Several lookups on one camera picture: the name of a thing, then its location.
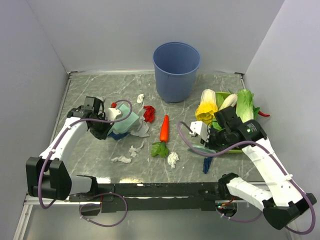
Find teal hand brush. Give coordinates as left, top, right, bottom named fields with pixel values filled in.
left=188, top=145, right=216, bottom=154

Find teal dustpan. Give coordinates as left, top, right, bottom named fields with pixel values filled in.
left=111, top=103, right=140, bottom=134

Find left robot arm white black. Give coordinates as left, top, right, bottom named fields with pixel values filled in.
left=25, top=96, right=112, bottom=201

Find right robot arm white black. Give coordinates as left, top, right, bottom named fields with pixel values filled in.
left=207, top=106, right=317, bottom=235

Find dark blue paper scrap left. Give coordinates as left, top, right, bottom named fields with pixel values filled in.
left=107, top=132, right=130, bottom=141

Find dark blue paper scrap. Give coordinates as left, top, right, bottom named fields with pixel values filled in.
left=202, top=157, right=213, bottom=174
left=107, top=132, right=130, bottom=141

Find green plastic tray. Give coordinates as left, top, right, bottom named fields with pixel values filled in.
left=212, top=93, right=242, bottom=147

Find dark blue paper scrap right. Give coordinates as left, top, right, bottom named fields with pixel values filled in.
left=202, top=157, right=213, bottom=174

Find small white paper ball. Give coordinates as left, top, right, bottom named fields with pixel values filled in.
left=98, top=96, right=106, bottom=102

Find yellow white toy corn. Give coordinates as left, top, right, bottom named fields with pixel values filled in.
left=195, top=89, right=218, bottom=125

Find white paper scrap front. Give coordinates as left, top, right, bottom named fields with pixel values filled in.
left=111, top=155, right=132, bottom=164

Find white paper scrap centre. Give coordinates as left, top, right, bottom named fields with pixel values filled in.
left=128, top=140, right=145, bottom=158

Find green toy cabbage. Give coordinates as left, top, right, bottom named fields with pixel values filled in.
left=235, top=89, right=260, bottom=123

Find grey paper scrap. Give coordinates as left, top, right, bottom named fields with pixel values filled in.
left=130, top=116, right=150, bottom=138

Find green leafy toy vegetables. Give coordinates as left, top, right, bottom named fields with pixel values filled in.
left=211, top=92, right=226, bottom=132

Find red toy chili pepper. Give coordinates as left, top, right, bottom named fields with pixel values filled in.
left=258, top=111, right=270, bottom=117

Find white paper scrap by carrot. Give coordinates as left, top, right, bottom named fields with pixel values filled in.
left=167, top=152, right=179, bottom=169

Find white paper scrap near bucket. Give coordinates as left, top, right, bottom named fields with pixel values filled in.
left=136, top=93, right=144, bottom=104

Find red paper scrap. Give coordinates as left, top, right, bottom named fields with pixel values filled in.
left=143, top=105, right=156, bottom=123

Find orange toy carrot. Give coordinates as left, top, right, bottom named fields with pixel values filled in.
left=150, top=115, right=170, bottom=158

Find blue plastic bucket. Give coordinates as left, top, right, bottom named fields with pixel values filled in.
left=152, top=42, right=201, bottom=103

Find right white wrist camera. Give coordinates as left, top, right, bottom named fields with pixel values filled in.
left=189, top=121, right=210, bottom=148

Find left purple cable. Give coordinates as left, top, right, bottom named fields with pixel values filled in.
left=37, top=99, right=133, bottom=228

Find purple cable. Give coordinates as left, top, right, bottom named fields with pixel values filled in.
left=37, top=99, right=133, bottom=228
left=176, top=121, right=317, bottom=236

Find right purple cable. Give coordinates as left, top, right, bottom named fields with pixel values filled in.
left=176, top=121, right=317, bottom=236

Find aluminium frame rail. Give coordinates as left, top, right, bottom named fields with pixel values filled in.
left=23, top=181, right=266, bottom=206

